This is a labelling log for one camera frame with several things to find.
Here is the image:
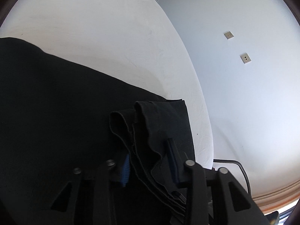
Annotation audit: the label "lower wall socket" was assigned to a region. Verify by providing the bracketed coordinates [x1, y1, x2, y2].
[240, 53, 251, 64]

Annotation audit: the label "black denim pants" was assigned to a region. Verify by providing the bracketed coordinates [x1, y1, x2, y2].
[1, 38, 195, 224]

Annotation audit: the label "upper wall socket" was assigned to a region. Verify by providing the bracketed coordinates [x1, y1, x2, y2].
[224, 31, 234, 40]

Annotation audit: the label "wall socket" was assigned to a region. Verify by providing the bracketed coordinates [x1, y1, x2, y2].
[240, 53, 251, 64]
[224, 31, 234, 40]

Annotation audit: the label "white bed with sheet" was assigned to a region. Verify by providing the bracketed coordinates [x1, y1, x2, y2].
[1, 0, 214, 169]

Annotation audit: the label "black cable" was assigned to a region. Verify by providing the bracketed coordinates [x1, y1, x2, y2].
[213, 159, 252, 196]

